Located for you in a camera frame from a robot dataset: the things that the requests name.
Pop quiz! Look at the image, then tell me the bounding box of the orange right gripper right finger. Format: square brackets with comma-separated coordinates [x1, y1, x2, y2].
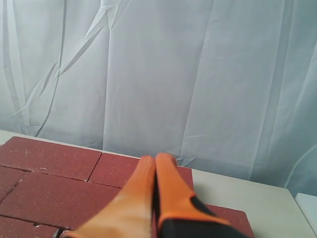
[155, 153, 246, 238]

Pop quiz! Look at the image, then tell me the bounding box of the white fabric backdrop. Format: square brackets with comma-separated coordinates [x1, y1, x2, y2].
[0, 0, 317, 195]

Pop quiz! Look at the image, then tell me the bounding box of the red brick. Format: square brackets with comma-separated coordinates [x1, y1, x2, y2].
[88, 152, 194, 190]
[0, 136, 102, 180]
[0, 167, 24, 200]

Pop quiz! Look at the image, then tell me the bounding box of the red brick right second row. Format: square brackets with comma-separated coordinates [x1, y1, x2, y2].
[153, 204, 255, 238]

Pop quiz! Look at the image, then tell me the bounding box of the red brick right third row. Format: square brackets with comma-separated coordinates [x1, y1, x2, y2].
[0, 217, 59, 238]

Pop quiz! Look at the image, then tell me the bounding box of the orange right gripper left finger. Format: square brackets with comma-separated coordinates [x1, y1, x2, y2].
[71, 156, 155, 238]

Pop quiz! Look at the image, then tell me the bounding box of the red brick being placed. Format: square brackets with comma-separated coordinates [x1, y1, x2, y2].
[0, 173, 119, 229]

